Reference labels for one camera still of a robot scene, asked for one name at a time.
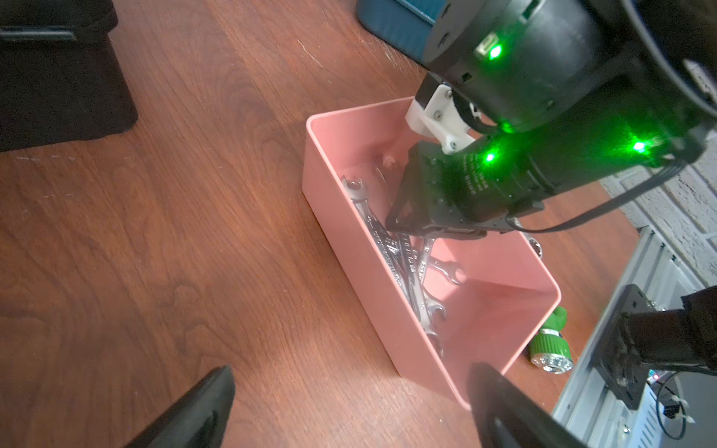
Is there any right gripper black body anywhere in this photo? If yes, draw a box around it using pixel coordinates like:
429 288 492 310
386 85 706 239

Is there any teal plastic storage box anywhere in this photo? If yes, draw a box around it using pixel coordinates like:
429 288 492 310
356 0 446 65

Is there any black plastic toolbox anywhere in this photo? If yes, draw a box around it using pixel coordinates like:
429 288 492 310
1 0 138 151

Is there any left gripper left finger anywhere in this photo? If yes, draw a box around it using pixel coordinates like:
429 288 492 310
126 365 235 447

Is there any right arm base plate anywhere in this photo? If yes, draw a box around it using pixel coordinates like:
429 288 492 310
591 284 653 411

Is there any green toy drill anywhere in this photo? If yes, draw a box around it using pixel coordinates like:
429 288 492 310
528 306 574 374

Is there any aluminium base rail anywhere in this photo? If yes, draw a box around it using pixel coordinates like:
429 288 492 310
553 228 716 447

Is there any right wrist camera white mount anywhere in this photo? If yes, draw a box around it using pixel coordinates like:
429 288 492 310
405 77 475 155

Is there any steel wrench in pink box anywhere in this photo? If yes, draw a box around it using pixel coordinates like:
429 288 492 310
341 177 447 358

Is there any pink plastic storage box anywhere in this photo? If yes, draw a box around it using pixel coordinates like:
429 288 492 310
302 99 561 406

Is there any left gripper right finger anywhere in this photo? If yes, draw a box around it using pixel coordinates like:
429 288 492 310
467 362 584 448

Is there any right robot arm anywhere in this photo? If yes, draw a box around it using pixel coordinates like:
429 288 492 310
386 1 716 242

